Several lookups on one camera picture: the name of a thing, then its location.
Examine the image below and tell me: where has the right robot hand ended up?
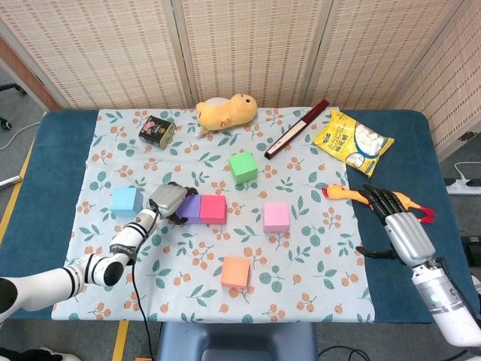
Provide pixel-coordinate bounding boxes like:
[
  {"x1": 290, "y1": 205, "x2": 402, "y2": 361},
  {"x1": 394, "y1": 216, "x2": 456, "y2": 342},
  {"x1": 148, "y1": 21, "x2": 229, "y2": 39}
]
[{"x1": 355, "y1": 184, "x2": 437, "y2": 267}]

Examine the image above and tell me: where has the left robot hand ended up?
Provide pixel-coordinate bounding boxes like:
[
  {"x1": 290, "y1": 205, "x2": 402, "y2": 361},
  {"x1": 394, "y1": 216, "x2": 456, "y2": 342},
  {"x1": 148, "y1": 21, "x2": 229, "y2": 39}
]
[{"x1": 148, "y1": 181, "x2": 199, "y2": 227}]

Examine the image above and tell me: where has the purple cube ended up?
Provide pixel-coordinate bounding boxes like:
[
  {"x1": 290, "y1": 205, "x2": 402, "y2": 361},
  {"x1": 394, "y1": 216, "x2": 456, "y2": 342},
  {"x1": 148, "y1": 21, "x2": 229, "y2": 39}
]
[{"x1": 175, "y1": 194, "x2": 203, "y2": 225}]

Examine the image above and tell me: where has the light blue cube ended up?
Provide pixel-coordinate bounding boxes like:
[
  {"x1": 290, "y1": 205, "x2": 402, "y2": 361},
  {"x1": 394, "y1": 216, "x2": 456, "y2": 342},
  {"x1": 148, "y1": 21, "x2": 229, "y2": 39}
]
[{"x1": 110, "y1": 187, "x2": 144, "y2": 218}]

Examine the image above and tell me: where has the magenta red cube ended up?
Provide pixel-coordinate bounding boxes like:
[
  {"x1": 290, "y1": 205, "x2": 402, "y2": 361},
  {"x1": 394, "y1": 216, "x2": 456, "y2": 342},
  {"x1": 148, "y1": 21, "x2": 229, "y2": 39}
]
[{"x1": 199, "y1": 194, "x2": 228, "y2": 226}]

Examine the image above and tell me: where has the light pink cube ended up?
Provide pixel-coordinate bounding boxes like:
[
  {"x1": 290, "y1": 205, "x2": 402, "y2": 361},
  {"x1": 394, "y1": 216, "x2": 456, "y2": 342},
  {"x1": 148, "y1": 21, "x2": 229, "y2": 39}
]
[{"x1": 262, "y1": 202, "x2": 291, "y2": 233}]

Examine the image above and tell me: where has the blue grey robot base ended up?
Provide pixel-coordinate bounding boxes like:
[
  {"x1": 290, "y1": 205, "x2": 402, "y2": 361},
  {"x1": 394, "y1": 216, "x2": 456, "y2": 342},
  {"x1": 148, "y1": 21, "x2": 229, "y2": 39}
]
[{"x1": 156, "y1": 322, "x2": 319, "y2": 361}]

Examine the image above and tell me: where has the floral print tablecloth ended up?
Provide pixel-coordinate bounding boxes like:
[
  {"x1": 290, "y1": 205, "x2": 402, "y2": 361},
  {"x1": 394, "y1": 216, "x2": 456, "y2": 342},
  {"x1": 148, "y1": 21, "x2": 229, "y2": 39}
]
[{"x1": 51, "y1": 108, "x2": 376, "y2": 324}]

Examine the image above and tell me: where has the black box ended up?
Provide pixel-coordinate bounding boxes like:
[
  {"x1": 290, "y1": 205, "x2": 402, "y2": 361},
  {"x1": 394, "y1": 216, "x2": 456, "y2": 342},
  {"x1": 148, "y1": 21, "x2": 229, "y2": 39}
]
[{"x1": 460, "y1": 235, "x2": 481, "y2": 260}]

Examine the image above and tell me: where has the black luncheon meat can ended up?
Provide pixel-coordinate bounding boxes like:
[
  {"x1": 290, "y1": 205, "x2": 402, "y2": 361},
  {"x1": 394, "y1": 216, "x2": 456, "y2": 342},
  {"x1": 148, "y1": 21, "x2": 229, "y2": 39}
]
[{"x1": 138, "y1": 115, "x2": 177, "y2": 150}]

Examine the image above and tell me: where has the white power strip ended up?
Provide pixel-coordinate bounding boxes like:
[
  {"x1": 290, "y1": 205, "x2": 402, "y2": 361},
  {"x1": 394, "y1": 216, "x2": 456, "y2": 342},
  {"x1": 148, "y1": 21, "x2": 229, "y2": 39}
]
[{"x1": 445, "y1": 178, "x2": 481, "y2": 196}]

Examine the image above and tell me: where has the green cube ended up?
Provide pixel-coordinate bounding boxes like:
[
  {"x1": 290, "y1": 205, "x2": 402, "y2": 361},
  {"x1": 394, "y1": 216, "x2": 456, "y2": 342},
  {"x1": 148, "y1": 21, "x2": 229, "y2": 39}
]
[{"x1": 228, "y1": 150, "x2": 259, "y2": 185}]

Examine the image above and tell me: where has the yellow rubber chicken toy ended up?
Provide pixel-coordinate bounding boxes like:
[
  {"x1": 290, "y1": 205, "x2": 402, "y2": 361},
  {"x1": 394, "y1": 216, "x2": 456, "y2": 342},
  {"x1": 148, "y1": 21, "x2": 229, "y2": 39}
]
[{"x1": 321, "y1": 184, "x2": 436, "y2": 223}]

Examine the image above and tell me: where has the orange cube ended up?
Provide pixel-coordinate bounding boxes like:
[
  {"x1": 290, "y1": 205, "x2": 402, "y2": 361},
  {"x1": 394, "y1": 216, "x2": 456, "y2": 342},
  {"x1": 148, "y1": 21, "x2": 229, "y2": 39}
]
[{"x1": 220, "y1": 256, "x2": 251, "y2": 290}]

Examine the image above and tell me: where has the yellow plush animal toy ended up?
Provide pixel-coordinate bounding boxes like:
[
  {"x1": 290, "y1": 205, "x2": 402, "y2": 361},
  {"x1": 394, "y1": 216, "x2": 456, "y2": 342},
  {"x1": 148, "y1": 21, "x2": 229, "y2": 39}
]
[{"x1": 195, "y1": 93, "x2": 259, "y2": 138}]

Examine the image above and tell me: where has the yellow marshmallow bag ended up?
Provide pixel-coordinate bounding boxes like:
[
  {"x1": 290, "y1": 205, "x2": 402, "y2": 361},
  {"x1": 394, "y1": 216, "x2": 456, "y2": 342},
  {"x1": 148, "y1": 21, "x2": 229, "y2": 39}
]
[{"x1": 313, "y1": 107, "x2": 395, "y2": 179}]

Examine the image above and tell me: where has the dark red folded fan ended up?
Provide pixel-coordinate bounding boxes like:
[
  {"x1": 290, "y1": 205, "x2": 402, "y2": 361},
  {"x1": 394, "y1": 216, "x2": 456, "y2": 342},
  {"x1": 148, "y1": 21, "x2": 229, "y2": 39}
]
[{"x1": 264, "y1": 99, "x2": 331, "y2": 160}]

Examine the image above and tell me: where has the bamboo folding screen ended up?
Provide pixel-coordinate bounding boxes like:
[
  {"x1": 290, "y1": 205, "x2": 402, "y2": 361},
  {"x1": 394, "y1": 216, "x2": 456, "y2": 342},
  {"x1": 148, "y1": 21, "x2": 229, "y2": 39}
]
[{"x1": 0, "y1": 0, "x2": 481, "y2": 155}]

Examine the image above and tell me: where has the black office chair base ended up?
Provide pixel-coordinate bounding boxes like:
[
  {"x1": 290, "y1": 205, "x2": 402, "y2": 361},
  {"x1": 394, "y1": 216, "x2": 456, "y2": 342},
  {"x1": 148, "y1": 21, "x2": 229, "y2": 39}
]
[{"x1": 0, "y1": 83, "x2": 28, "y2": 131}]

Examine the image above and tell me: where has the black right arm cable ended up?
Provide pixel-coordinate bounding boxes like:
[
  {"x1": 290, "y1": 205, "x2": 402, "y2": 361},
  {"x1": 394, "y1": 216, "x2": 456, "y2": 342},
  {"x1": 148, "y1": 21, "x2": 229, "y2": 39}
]
[{"x1": 431, "y1": 255, "x2": 481, "y2": 328}]

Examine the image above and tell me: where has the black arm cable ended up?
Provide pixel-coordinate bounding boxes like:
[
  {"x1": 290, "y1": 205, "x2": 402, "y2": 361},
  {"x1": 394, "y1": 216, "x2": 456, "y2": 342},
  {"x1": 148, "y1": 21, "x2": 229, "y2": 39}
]
[
  {"x1": 431, "y1": 255, "x2": 481, "y2": 328},
  {"x1": 129, "y1": 202, "x2": 157, "y2": 361}
]

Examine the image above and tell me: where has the white charger cable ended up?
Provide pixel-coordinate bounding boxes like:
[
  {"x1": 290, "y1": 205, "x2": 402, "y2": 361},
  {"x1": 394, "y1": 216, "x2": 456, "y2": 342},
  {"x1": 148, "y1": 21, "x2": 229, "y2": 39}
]
[{"x1": 453, "y1": 161, "x2": 481, "y2": 182}]

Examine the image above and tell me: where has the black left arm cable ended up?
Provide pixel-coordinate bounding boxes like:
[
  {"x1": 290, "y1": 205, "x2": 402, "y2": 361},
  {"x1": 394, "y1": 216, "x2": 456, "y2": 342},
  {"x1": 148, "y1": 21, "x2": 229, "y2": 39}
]
[{"x1": 129, "y1": 202, "x2": 157, "y2": 361}]

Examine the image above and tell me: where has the black floor cable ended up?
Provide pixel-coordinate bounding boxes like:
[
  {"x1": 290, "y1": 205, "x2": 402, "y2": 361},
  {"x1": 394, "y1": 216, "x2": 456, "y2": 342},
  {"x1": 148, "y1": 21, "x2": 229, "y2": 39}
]
[{"x1": 318, "y1": 344, "x2": 377, "y2": 361}]

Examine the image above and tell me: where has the white floor cable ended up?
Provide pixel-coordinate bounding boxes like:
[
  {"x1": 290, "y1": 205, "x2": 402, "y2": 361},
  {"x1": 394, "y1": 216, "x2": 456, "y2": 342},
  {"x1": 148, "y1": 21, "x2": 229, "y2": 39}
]
[{"x1": 0, "y1": 120, "x2": 41, "y2": 150}]

